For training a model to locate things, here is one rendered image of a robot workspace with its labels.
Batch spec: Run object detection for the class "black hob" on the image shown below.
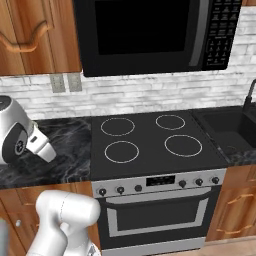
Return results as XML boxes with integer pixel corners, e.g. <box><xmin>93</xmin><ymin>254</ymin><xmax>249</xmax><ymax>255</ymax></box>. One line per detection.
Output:
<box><xmin>89</xmin><ymin>110</ymin><xmax>232</xmax><ymax>182</ymax></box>

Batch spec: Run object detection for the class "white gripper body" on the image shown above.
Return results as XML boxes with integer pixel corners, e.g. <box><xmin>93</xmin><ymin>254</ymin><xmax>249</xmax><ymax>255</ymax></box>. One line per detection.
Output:
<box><xmin>34</xmin><ymin>130</ymin><xmax>58</xmax><ymax>164</ymax></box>

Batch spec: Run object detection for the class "black microwave oven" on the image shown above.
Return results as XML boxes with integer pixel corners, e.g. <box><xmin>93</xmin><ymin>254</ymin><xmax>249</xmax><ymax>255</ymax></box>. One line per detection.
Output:
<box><xmin>72</xmin><ymin>0</ymin><xmax>244</xmax><ymax>78</ymax></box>

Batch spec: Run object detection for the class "grey microwave door handle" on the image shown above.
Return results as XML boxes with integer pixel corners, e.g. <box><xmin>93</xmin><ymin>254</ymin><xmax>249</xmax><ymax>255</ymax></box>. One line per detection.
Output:
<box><xmin>188</xmin><ymin>0</ymin><xmax>210</xmax><ymax>68</ymax></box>

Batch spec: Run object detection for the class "wooden drawer front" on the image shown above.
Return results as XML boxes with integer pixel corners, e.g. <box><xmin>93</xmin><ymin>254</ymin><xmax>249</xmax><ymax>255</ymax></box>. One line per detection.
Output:
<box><xmin>220</xmin><ymin>163</ymin><xmax>256</xmax><ymax>192</ymax></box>

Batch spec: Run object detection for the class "wooden wall cupboard door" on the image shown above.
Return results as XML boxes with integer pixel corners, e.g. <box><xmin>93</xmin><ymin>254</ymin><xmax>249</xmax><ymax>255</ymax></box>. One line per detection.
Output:
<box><xmin>0</xmin><ymin>0</ymin><xmax>83</xmax><ymax>77</ymax></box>

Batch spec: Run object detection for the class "curved wooden cupboard handle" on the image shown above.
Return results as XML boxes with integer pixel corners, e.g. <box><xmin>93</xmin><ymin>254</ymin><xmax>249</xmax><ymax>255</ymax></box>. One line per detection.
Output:
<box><xmin>0</xmin><ymin>19</ymin><xmax>52</xmax><ymax>53</ymax></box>

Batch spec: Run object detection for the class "wooden base cupboard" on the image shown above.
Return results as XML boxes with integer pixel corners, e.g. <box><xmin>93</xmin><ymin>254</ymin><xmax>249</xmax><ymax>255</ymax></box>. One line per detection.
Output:
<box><xmin>0</xmin><ymin>180</ymin><xmax>102</xmax><ymax>256</ymax></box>

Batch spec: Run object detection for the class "grey wall socket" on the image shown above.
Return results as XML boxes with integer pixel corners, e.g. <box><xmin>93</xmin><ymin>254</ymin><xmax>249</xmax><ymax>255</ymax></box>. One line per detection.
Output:
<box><xmin>49</xmin><ymin>73</ymin><xmax>67</xmax><ymax>94</ymax></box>
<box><xmin>67</xmin><ymin>72</ymin><xmax>83</xmax><ymax>93</ymax></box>

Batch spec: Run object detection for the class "black oven door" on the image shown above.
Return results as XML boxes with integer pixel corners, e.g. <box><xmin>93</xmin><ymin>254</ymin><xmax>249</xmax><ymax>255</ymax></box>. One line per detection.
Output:
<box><xmin>97</xmin><ymin>186</ymin><xmax>222</xmax><ymax>250</ymax></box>

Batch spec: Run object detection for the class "black sink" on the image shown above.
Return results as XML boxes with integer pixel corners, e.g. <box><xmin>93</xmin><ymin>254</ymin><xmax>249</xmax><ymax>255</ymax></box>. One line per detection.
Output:
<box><xmin>190</xmin><ymin>104</ymin><xmax>256</xmax><ymax>166</ymax></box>

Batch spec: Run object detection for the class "wooden base cupboard door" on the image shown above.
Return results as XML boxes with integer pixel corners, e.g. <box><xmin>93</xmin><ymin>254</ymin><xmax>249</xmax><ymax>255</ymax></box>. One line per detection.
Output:
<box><xmin>205</xmin><ymin>185</ymin><xmax>256</xmax><ymax>243</ymax></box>

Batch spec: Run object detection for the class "black tap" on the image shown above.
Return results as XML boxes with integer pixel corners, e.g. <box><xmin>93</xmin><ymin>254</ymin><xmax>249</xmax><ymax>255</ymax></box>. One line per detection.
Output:
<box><xmin>241</xmin><ymin>78</ymin><xmax>256</xmax><ymax>114</ymax></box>

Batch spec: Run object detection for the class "steel oven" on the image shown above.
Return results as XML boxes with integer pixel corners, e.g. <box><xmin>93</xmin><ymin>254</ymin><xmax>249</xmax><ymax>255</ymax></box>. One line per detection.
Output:
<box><xmin>90</xmin><ymin>167</ymin><xmax>228</xmax><ymax>256</ymax></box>

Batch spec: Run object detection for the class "steel oven door handle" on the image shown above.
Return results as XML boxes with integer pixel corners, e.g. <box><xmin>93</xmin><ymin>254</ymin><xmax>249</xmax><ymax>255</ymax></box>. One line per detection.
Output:
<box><xmin>98</xmin><ymin>190</ymin><xmax>213</xmax><ymax>210</ymax></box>

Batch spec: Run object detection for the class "wooden cupboard door handle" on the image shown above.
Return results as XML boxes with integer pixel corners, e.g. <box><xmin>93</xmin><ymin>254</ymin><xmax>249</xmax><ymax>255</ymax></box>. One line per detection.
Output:
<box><xmin>227</xmin><ymin>193</ymin><xmax>256</xmax><ymax>206</ymax></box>
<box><xmin>215</xmin><ymin>223</ymin><xmax>256</xmax><ymax>236</ymax></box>

